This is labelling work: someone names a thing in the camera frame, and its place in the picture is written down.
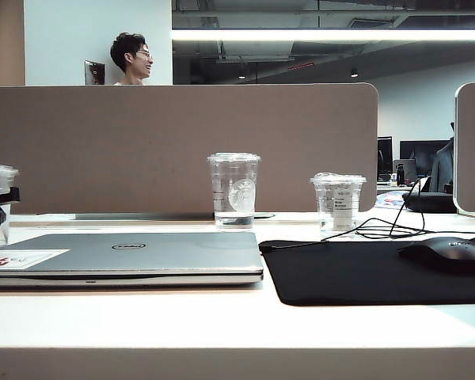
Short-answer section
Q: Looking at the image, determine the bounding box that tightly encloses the wide black monitor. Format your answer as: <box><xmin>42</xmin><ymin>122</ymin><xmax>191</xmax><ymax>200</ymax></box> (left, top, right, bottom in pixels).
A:
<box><xmin>399</xmin><ymin>139</ymin><xmax>452</xmax><ymax>179</ymax></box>

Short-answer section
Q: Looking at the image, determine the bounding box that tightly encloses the grey Dell laptop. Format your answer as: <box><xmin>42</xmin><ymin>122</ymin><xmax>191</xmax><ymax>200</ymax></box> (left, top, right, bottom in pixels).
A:
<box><xmin>0</xmin><ymin>231</ymin><xmax>264</xmax><ymax>289</ymax></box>

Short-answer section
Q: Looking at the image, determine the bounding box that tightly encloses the black computer mouse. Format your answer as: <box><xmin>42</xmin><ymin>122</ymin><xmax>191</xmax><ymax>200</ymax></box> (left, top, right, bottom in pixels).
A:
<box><xmin>397</xmin><ymin>237</ymin><xmax>475</xmax><ymax>274</ymax></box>

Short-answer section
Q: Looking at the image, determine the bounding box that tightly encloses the long ceiling light strip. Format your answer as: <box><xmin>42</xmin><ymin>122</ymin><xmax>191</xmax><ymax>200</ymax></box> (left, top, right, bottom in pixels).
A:
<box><xmin>171</xmin><ymin>29</ymin><xmax>475</xmax><ymax>42</ymax></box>

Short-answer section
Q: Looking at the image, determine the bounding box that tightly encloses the metal wall switch plate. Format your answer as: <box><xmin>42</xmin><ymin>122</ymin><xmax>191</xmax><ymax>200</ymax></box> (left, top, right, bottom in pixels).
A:
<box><xmin>84</xmin><ymin>59</ymin><xmax>106</xmax><ymax>86</ymax></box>

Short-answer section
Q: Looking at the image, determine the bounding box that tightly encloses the black mouse pad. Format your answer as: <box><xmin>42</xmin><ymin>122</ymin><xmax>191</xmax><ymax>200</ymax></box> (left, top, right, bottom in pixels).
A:
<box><xmin>257</xmin><ymin>238</ymin><xmax>475</xmax><ymax>307</ymax></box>

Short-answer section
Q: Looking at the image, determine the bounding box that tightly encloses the black pouch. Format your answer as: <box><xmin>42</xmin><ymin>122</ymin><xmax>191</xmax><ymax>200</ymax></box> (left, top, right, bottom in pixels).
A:
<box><xmin>401</xmin><ymin>189</ymin><xmax>458</xmax><ymax>214</ymax></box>

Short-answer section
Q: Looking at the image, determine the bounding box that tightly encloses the man with glasses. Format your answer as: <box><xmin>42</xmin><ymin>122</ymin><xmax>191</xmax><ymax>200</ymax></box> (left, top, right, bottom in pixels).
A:
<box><xmin>109</xmin><ymin>32</ymin><xmax>154</xmax><ymax>86</ymax></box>

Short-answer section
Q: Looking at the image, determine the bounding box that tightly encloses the tall clear cup, siren logo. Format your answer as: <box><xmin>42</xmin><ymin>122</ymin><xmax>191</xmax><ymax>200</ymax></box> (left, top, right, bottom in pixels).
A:
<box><xmin>206</xmin><ymin>153</ymin><xmax>261</xmax><ymax>231</ymax></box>

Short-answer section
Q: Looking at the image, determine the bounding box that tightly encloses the white and red sticker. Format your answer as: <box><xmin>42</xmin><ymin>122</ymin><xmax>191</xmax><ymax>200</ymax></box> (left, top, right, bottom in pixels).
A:
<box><xmin>0</xmin><ymin>249</ymin><xmax>70</xmax><ymax>272</ymax></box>

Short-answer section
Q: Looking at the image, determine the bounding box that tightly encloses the wide brown desk divider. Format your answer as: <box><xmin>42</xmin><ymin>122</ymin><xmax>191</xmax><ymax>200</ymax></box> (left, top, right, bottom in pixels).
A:
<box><xmin>0</xmin><ymin>82</ymin><xmax>379</xmax><ymax>217</ymax></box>

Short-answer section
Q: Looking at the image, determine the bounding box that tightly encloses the short clear cup, white label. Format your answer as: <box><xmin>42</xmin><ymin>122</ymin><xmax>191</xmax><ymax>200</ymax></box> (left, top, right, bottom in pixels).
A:
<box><xmin>309</xmin><ymin>172</ymin><xmax>368</xmax><ymax>238</ymax></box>

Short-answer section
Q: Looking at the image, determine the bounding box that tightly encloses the grey jacket on chair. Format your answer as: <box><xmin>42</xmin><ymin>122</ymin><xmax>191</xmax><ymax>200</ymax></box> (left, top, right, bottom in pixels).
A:
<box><xmin>431</xmin><ymin>138</ymin><xmax>455</xmax><ymax>195</ymax></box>

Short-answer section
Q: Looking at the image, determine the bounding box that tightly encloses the black mouse cable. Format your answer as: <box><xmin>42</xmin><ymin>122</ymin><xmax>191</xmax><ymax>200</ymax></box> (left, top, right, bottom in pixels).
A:
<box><xmin>320</xmin><ymin>177</ymin><xmax>475</xmax><ymax>243</ymax></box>

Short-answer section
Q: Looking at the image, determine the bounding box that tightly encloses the narrow black monitor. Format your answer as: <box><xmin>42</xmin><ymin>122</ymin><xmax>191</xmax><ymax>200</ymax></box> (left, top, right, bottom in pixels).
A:
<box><xmin>377</xmin><ymin>136</ymin><xmax>393</xmax><ymax>184</ymax></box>

